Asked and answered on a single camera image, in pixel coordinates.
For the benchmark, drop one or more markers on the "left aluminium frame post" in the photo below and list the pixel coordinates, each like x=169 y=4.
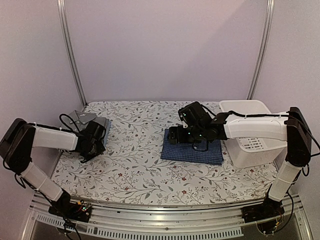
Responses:
x=61 y=7

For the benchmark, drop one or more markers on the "right aluminium frame post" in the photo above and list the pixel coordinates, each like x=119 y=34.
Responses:
x=270 y=5

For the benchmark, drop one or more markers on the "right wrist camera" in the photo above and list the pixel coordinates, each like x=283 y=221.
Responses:
x=194 y=114

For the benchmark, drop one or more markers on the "white plastic basket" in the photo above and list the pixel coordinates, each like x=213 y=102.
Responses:
x=251 y=152

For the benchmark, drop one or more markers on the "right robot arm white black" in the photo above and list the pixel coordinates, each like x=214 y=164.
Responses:
x=289 y=127

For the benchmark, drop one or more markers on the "light blue shirt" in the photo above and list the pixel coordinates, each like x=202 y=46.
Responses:
x=107 y=135

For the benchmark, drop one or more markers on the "floral white tablecloth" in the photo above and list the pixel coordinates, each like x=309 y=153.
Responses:
x=131 y=170

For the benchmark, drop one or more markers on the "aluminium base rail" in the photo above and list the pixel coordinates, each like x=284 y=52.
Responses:
x=122 y=221

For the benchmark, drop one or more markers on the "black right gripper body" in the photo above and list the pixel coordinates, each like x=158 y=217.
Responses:
x=195 y=136

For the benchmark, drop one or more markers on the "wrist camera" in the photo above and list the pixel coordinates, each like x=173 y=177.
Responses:
x=96 y=130
x=194 y=114

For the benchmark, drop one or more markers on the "grey shirt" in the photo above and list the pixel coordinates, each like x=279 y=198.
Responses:
x=82 y=119

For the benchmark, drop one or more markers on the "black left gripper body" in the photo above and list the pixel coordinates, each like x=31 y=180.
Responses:
x=95 y=150

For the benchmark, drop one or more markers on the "aluminium frame post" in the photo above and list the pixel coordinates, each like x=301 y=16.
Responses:
x=270 y=5
x=61 y=7

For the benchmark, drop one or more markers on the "blue checked long sleeve shirt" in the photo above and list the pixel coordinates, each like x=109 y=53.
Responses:
x=201 y=153

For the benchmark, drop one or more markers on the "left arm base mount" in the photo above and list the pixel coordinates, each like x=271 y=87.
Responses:
x=78 y=211

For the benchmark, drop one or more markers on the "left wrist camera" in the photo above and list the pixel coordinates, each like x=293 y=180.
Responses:
x=96 y=130

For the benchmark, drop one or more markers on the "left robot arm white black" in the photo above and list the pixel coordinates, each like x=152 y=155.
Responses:
x=22 y=137

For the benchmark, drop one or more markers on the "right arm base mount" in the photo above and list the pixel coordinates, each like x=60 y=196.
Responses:
x=267 y=209

